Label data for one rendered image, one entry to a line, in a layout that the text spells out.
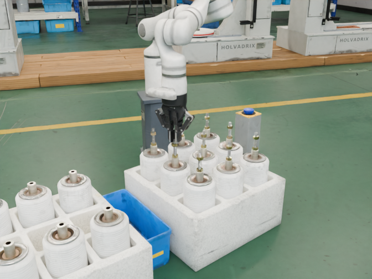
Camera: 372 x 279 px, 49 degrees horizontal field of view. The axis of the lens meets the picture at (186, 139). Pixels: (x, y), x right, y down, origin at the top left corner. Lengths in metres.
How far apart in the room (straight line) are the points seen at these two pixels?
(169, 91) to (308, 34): 2.79
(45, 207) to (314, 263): 0.81
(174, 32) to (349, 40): 3.07
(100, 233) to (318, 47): 3.15
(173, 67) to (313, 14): 2.82
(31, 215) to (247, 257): 0.65
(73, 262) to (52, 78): 2.30
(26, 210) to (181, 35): 0.63
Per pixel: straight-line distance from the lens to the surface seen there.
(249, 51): 3.56
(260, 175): 1.33
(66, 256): 1.00
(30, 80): 3.19
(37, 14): 5.82
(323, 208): 1.61
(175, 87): 1.15
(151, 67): 1.75
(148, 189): 1.31
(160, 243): 1.22
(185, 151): 1.39
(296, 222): 1.50
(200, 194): 1.17
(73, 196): 1.21
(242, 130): 1.55
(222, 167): 1.27
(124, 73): 3.20
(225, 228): 1.25
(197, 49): 3.38
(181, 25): 1.11
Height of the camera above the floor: 0.83
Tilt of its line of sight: 23 degrees down
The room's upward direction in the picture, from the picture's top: straight up
